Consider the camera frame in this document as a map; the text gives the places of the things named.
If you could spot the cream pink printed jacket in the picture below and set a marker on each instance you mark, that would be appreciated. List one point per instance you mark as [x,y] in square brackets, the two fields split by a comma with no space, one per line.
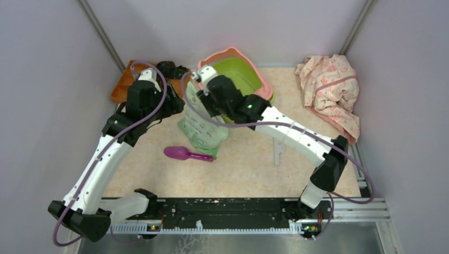
[330,88]

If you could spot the orange compartment tray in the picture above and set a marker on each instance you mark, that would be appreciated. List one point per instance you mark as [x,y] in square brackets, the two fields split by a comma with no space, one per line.
[119,93]

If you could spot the green and pink litter box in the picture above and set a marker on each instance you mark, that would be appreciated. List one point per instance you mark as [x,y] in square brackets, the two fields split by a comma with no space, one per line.
[258,93]

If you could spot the green cat litter bag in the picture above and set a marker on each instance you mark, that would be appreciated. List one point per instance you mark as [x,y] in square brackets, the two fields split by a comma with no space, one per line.
[205,137]

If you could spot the black part with green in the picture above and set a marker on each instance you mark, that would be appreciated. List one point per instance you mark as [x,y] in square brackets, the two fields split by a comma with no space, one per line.
[180,71]

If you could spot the black round part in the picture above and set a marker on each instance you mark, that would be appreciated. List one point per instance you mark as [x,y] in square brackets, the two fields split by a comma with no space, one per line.
[167,68]

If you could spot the purple plastic scoop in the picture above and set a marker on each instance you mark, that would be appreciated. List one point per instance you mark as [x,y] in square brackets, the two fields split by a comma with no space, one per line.
[183,153]

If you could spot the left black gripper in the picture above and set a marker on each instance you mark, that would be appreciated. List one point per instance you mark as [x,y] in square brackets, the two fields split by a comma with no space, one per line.
[174,105]

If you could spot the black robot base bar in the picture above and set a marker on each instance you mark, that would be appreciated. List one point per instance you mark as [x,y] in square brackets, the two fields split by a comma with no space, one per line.
[233,213]

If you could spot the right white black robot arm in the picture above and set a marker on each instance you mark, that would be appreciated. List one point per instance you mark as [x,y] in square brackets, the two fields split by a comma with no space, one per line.
[327,155]

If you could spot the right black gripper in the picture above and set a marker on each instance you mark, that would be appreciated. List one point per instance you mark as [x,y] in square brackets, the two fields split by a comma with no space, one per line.
[205,99]

